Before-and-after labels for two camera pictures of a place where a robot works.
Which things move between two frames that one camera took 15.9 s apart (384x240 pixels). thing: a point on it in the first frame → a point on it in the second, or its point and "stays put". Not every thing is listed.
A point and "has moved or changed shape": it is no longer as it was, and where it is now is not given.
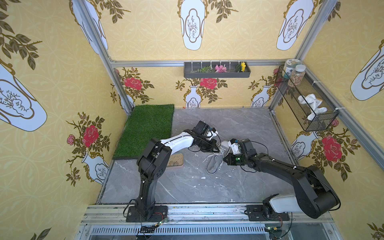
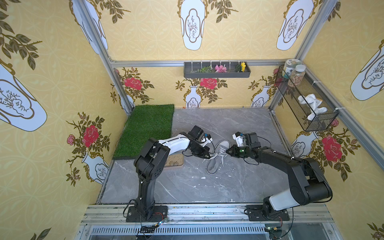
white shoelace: (221, 152) has moved or changed shape
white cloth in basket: (313, 103) stays put
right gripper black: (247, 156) → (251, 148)
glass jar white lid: (297, 76) stays put
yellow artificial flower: (243, 64) stays put
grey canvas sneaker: (216, 160) stays put
